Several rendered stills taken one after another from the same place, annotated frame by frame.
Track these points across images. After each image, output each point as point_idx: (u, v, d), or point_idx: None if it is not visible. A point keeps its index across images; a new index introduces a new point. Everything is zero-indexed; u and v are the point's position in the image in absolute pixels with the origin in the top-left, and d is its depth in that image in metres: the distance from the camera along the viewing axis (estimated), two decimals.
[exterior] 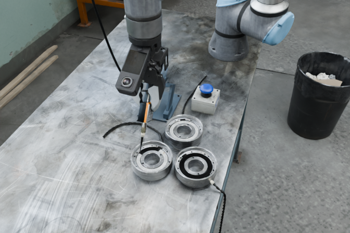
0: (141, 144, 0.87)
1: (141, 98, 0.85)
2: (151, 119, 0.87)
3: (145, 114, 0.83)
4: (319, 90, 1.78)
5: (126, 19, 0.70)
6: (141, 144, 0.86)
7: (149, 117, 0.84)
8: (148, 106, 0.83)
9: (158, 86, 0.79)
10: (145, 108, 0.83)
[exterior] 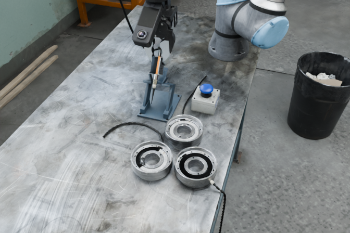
0: (153, 95, 0.96)
1: (153, 53, 0.95)
2: (162, 73, 0.97)
3: (156, 66, 0.93)
4: (319, 90, 1.78)
5: None
6: (153, 94, 0.96)
7: (160, 69, 0.94)
8: (160, 59, 0.93)
9: (169, 40, 0.88)
10: (157, 61, 0.93)
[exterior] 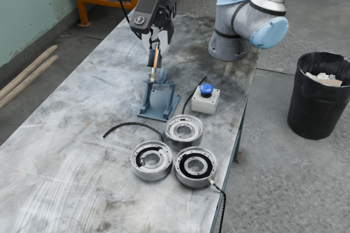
0: (151, 89, 0.94)
1: (151, 45, 0.92)
2: (160, 66, 0.94)
3: (154, 60, 0.90)
4: (319, 90, 1.78)
5: None
6: (151, 89, 0.93)
7: (158, 63, 0.91)
8: (158, 52, 0.90)
9: (167, 29, 0.85)
10: (154, 54, 0.90)
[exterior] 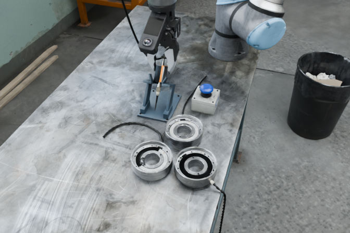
0: (157, 102, 1.01)
1: (155, 61, 1.00)
2: (165, 81, 1.02)
3: (160, 75, 0.98)
4: (319, 90, 1.78)
5: None
6: (156, 102, 1.01)
7: (163, 78, 0.99)
8: (163, 68, 0.98)
9: (173, 48, 0.93)
10: (161, 69, 0.98)
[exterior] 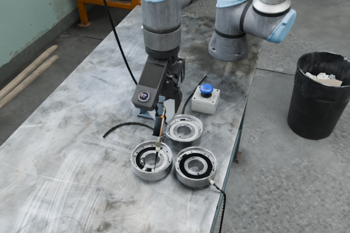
0: (157, 159, 0.83)
1: (157, 111, 0.81)
2: (165, 132, 0.84)
3: (160, 128, 0.80)
4: (319, 90, 1.78)
5: (144, 30, 0.66)
6: (156, 159, 0.83)
7: (163, 131, 0.81)
8: (163, 119, 0.79)
9: (175, 99, 0.75)
10: (161, 121, 0.80)
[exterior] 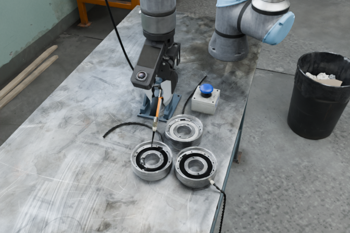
0: (153, 138, 0.88)
1: (153, 92, 0.87)
2: (163, 114, 0.89)
3: (157, 108, 0.85)
4: (319, 90, 1.78)
5: (141, 14, 0.72)
6: (153, 138, 0.88)
7: (161, 112, 0.86)
8: (161, 101, 0.85)
9: (171, 80, 0.80)
10: (158, 102, 0.85)
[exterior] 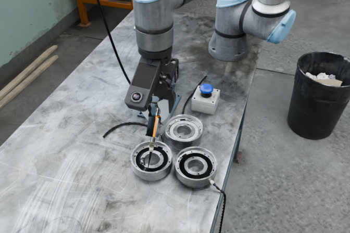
0: (150, 159, 0.83)
1: (150, 111, 0.82)
2: (160, 133, 0.84)
3: (153, 128, 0.80)
4: (319, 90, 1.78)
5: (136, 31, 0.66)
6: (150, 159, 0.83)
7: (158, 131, 0.81)
8: (158, 120, 0.80)
9: (169, 99, 0.75)
10: (154, 122, 0.80)
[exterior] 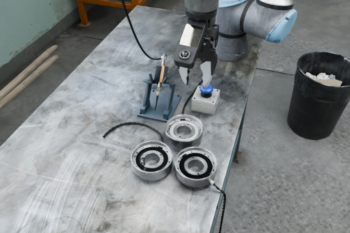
0: (157, 102, 1.01)
1: (188, 74, 0.87)
2: (165, 81, 1.02)
3: (160, 75, 0.98)
4: (319, 90, 1.78)
5: None
6: (157, 102, 1.01)
7: (163, 78, 0.99)
8: (164, 68, 0.98)
9: (211, 61, 0.81)
10: (161, 69, 0.98)
